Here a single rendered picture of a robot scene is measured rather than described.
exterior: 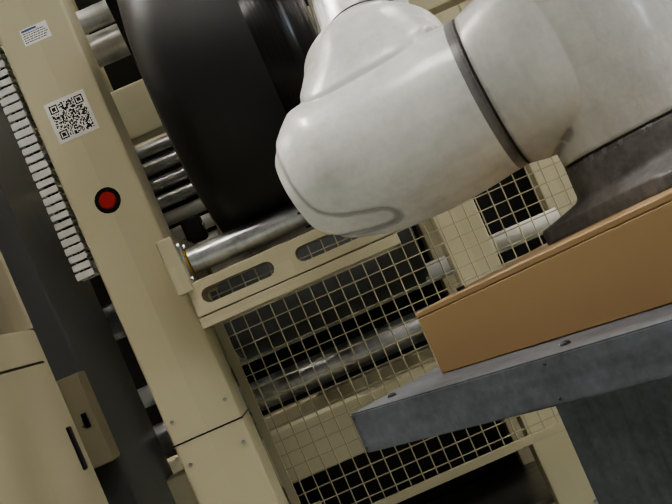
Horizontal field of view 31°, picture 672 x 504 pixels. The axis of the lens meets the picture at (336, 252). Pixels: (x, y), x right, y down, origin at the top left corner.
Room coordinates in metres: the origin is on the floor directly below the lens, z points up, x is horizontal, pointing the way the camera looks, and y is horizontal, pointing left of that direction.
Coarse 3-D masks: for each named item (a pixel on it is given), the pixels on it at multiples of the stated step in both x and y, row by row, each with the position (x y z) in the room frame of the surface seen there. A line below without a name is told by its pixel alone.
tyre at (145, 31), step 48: (144, 0) 1.97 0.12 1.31; (192, 0) 1.94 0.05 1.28; (240, 0) 1.93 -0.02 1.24; (288, 0) 1.95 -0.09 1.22; (144, 48) 1.95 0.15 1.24; (192, 48) 1.92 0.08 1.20; (240, 48) 1.92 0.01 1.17; (288, 48) 1.93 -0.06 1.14; (192, 96) 1.92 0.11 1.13; (240, 96) 1.93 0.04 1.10; (288, 96) 1.94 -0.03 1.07; (192, 144) 1.96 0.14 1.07; (240, 144) 1.95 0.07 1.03; (240, 192) 2.00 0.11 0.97
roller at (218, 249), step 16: (288, 208) 2.04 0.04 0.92; (256, 224) 2.04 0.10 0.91; (272, 224) 2.04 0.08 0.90; (288, 224) 2.04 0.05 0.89; (304, 224) 2.05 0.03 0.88; (208, 240) 2.05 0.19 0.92; (224, 240) 2.04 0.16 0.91; (240, 240) 2.04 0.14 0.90; (256, 240) 2.04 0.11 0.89; (192, 256) 2.04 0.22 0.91; (208, 256) 2.04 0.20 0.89; (224, 256) 2.04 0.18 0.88; (192, 272) 2.05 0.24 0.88
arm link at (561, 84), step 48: (480, 0) 1.08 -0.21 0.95; (528, 0) 1.05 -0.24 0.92; (576, 0) 1.03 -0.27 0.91; (624, 0) 1.03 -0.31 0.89; (480, 48) 1.06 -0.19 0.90; (528, 48) 1.05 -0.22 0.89; (576, 48) 1.04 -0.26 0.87; (624, 48) 1.03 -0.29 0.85; (528, 96) 1.06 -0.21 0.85; (576, 96) 1.05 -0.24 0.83; (624, 96) 1.03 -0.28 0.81; (528, 144) 1.09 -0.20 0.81; (576, 144) 1.07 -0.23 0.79
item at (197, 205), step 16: (144, 144) 2.53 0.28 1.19; (160, 144) 2.52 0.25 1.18; (144, 160) 2.65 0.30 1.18; (160, 160) 2.51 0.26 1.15; (176, 160) 2.51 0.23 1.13; (160, 176) 2.53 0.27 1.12; (176, 176) 2.52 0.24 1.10; (160, 192) 2.65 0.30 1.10; (176, 192) 2.51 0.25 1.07; (192, 192) 2.51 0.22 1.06; (176, 208) 2.53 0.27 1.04; (192, 208) 2.52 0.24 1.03; (176, 224) 2.65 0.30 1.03; (208, 224) 2.51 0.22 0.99
